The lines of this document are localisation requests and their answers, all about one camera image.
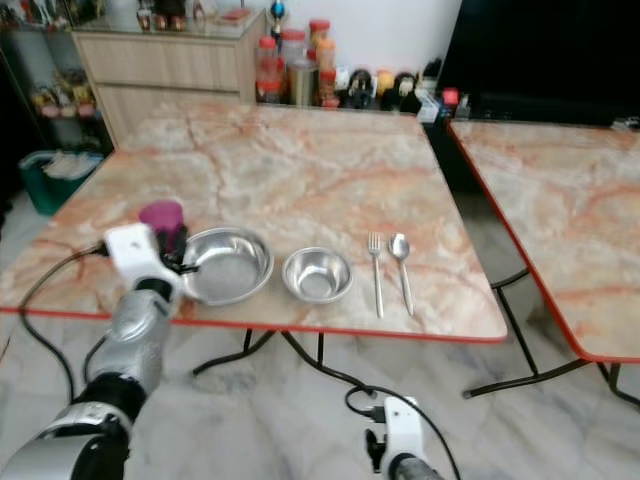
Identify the orange-lidded tall jar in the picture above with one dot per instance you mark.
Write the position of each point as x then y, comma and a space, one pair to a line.
328, 70

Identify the small steel bowl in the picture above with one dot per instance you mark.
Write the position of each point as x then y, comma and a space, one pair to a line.
318, 275

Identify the black television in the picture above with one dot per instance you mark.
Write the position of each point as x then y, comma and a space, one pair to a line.
545, 55

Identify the small white box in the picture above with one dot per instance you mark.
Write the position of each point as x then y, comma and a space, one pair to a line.
431, 106

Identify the steel canister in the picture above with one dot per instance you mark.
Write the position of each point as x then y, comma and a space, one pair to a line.
303, 84

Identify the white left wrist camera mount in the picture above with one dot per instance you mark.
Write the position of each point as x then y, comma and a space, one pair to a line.
132, 250

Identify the blue trophy ornament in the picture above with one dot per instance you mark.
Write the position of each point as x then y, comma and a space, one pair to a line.
277, 13

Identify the red-capped small container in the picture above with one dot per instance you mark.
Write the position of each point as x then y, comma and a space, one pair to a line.
450, 97

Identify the light wooden drawer cabinet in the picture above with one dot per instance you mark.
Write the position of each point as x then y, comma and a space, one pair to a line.
170, 65

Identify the green plastic bin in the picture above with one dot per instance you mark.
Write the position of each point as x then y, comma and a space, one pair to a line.
55, 190

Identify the purple plastic cup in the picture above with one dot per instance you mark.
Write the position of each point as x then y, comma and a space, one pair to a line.
162, 214

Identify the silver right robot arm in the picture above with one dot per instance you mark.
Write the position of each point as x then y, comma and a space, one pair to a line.
415, 468

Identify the marble-top folding table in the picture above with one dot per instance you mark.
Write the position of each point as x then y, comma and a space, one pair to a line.
300, 165
560, 200

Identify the dark sauce bottle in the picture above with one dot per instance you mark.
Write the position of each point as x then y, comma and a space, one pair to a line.
360, 89

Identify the steel fork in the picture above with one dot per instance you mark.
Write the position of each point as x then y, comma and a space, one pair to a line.
377, 275

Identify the large steel bowl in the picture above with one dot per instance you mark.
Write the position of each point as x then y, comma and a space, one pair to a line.
232, 266

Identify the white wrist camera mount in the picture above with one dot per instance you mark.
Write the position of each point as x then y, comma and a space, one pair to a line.
403, 430
132, 250

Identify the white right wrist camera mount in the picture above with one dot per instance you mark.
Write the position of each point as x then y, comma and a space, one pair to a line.
403, 430

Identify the red-lidded plastic jar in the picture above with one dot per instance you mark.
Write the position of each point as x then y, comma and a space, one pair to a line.
269, 72

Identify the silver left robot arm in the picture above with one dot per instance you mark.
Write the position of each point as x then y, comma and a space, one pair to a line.
135, 335

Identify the yellow-capped bottle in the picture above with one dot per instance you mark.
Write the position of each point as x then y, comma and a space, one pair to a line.
384, 82

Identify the glass display shelf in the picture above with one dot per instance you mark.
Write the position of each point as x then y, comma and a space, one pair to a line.
50, 65

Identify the steel spoon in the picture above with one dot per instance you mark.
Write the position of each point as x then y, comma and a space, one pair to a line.
400, 246

